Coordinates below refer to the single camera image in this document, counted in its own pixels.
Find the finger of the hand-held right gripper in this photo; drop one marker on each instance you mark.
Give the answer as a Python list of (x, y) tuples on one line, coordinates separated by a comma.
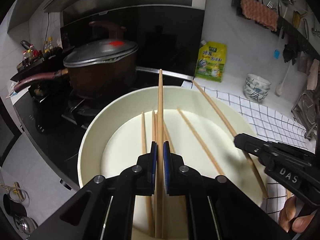
[(247, 142), (257, 158)]

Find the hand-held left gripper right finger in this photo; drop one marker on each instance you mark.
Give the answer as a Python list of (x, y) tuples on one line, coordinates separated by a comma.
[(167, 165)]

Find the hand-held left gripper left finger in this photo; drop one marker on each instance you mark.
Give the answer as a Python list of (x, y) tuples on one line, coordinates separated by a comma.
[(153, 165)]

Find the wooden chopstick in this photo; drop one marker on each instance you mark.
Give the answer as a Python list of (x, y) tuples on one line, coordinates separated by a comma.
[(158, 120), (143, 130), (162, 120), (197, 140), (215, 107)]

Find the cream round basin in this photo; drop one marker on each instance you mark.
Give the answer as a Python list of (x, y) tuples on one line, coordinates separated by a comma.
[(120, 120)]

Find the person's right hand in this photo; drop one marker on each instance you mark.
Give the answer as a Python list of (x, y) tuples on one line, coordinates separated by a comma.
[(292, 217)]

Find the white checked cloth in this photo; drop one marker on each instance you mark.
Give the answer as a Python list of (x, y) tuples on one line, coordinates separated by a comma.
[(270, 120)]

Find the patterned ceramic bowl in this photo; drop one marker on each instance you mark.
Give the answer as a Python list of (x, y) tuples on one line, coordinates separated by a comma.
[(257, 88), (258, 80)]

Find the yellow seasoning pouch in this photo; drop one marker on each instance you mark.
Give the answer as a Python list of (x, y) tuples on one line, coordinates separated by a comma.
[(212, 62)]

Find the pink rag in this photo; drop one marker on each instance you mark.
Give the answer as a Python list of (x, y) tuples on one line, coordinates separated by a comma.
[(313, 75)]

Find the steel cleaver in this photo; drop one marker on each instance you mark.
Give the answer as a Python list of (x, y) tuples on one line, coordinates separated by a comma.
[(303, 63)]

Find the black rag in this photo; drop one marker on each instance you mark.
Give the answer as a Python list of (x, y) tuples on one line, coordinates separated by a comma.
[(290, 55)]

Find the brown cooking pot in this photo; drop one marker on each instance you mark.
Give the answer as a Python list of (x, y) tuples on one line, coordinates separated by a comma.
[(100, 80)]

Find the black gas stove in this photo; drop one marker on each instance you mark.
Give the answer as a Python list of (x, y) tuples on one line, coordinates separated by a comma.
[(50, 135)]

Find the metal pot lid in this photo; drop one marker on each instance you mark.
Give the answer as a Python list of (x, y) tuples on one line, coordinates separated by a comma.
[(100, 52)]

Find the orange wavy dishcloth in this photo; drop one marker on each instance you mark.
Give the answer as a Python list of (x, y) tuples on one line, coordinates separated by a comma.
[(260, 12)]

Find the yellow bamboo utensil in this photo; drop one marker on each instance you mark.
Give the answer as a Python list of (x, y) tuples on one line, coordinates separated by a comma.
[(296, 20)]

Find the metal fork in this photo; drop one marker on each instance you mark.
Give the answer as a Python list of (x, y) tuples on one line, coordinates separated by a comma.
[(270, 4)]

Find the round metal lid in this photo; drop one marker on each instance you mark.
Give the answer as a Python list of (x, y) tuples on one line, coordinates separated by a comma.
[(25, 223)]

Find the black cup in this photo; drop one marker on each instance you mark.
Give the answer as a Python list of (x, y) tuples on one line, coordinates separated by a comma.
[(13, 205)]

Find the black condiment rack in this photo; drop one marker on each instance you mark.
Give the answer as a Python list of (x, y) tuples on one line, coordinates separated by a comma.
[(45, 63)]

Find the seasoning bottle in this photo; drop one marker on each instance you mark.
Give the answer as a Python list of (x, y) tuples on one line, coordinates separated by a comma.
[(25, 58), (32, 53), (45, 47), (50, 45)]

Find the blue wall hook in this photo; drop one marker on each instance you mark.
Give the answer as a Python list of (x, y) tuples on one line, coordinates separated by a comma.
[(277, 54)]

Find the black wall rack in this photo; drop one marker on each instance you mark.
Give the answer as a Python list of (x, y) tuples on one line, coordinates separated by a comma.
[(297, 36)]

